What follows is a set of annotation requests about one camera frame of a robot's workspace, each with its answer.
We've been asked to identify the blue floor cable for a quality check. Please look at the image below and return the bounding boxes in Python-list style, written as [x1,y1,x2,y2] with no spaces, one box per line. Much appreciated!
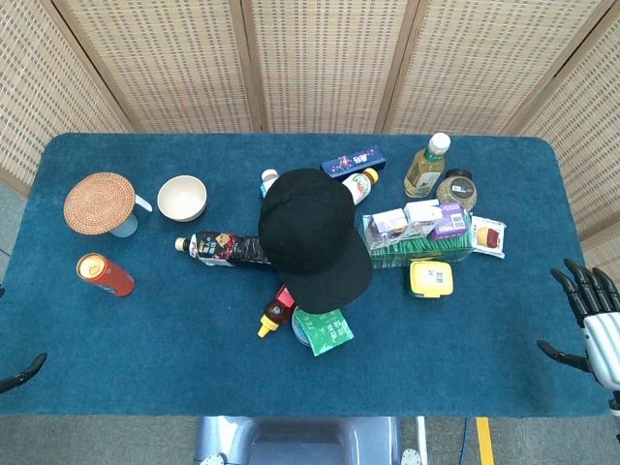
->
[459,417,472,465]

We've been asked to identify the dark tea plastic bottle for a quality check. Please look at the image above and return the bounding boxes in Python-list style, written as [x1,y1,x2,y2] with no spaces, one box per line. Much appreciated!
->
[174,231,272,267]

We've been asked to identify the white drink carton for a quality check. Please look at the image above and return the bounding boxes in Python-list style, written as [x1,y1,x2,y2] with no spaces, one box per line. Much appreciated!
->
[403,199,445,233]

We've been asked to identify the small purple box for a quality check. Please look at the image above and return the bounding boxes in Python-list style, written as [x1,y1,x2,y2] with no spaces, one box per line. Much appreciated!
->
[428,201,469,242]

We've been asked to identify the cream bowl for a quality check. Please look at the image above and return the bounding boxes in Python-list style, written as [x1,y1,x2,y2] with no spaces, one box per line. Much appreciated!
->
[156,174,208,224]

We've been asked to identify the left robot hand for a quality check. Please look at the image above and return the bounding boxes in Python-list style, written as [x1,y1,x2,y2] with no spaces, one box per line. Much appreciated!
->
[0,352,48,394]

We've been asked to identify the yellow floor tape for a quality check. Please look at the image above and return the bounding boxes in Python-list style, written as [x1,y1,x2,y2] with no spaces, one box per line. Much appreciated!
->
[476,417,496,465]

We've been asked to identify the yellow tea bottle white cap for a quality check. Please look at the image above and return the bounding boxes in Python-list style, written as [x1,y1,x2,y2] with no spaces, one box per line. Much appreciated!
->
[403,132,452,199]

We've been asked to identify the white snack packet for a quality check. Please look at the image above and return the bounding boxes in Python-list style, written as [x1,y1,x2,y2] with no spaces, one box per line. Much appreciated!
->
[470,215,508,260]

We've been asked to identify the woven bamboo folding screen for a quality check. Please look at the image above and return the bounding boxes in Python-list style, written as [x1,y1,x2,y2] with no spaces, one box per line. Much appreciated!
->
[0,0,620,272]

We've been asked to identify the blue purple cardboard box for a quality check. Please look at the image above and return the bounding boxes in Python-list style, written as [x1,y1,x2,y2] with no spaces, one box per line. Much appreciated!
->
[320,143,388,183]

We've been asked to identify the red container edge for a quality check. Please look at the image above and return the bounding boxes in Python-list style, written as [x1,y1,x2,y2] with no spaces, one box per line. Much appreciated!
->
[76,253,137,298]

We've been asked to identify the round rattan coaster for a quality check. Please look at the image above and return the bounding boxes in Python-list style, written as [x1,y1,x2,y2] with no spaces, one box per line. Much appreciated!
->
[63,171,137,236]

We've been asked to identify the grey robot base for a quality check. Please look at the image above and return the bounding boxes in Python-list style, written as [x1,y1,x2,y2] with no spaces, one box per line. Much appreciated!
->
[196,415,427,465]

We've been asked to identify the light blue handled cup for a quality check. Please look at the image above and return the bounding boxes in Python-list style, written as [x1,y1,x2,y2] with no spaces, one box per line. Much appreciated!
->
[107,193,154,239]

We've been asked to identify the green container yellow lid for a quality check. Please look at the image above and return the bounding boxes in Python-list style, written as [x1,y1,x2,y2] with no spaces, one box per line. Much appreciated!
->
[409,259,455,299]

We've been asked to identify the purple milk carton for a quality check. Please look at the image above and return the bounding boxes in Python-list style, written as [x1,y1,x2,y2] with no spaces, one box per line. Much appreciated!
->
[363,207,411,241]

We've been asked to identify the black baseball cap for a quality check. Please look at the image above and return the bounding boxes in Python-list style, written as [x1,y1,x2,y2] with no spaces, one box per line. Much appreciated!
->
[257,168,374,315]

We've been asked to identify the blue felt table cover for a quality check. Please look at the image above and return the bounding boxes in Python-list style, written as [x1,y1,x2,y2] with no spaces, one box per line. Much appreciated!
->
[0,133,607,419]

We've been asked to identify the white drink bottle orange cap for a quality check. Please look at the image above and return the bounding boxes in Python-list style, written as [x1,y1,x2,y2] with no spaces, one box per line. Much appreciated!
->
[341,168,380,207]

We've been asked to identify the clear round plastic jar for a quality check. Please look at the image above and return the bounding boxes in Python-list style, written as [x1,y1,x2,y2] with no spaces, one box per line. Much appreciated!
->
[290,307,316,348]

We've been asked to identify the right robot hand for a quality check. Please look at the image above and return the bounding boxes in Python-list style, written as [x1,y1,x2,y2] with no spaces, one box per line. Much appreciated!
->
[536,259,620,388]

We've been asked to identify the glass jar black lid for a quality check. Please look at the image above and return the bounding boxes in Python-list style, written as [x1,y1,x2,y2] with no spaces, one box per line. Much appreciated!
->
[435,168,479,212]

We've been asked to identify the honey bottle yellow cap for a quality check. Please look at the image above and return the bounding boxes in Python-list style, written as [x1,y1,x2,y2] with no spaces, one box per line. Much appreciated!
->
[256,285,296,339]

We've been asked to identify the green tea sachet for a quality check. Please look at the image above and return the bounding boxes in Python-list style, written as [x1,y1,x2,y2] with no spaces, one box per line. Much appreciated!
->
[294,308,354,357]

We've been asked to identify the clear box green sachets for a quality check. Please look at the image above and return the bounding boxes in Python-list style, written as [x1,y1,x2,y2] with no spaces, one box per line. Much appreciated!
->
[361,212,474,268]

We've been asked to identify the small bottle blue label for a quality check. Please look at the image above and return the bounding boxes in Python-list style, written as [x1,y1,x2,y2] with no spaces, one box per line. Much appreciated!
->
[260,168,281,200]

